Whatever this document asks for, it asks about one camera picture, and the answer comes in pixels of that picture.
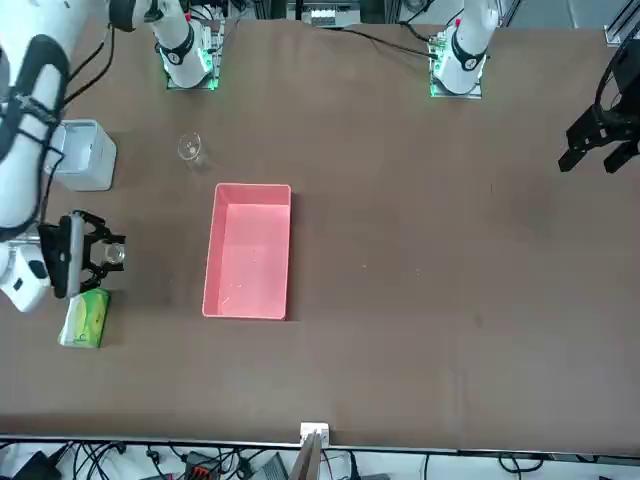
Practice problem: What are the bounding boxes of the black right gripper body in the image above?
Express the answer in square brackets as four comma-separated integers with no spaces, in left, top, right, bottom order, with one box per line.
[38,212,87,300]

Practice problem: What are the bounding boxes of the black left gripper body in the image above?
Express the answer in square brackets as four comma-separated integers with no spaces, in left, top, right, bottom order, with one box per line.
[599,38,640,124]

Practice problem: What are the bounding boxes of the white tissue sheet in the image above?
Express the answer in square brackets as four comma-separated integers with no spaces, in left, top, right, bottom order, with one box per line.
[57,294,81,347]

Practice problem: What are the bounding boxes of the green tissue pack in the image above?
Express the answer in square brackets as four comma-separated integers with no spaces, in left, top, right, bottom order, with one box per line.
[57,287,111,350]

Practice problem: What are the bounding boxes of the white lidded trash bin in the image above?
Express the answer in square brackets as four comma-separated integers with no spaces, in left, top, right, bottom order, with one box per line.
[47,118,118,193]

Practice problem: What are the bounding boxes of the large glass beaker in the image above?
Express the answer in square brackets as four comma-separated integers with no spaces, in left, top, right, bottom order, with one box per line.
[177,132,211,176]

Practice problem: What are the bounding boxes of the pink plastic container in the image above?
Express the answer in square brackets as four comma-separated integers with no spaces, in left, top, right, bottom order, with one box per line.
[201,182,294,322]

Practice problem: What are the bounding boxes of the black power adapter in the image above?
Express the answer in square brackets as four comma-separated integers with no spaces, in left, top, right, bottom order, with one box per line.
[9,449,64,480]

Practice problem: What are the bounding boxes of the black orange power strip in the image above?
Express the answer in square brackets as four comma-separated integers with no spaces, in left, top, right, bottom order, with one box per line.
[182,449,222,479]

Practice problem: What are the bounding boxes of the grey power adapter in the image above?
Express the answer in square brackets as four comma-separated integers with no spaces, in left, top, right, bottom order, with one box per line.
[254,452,290,480]

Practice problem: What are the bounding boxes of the aluminium corner bracket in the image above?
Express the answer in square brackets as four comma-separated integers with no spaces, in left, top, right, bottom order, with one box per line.
[603,0,640,47]

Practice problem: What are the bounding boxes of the aluminium frame post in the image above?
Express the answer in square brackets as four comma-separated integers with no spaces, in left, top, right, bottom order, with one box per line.
[289,422,331,480]

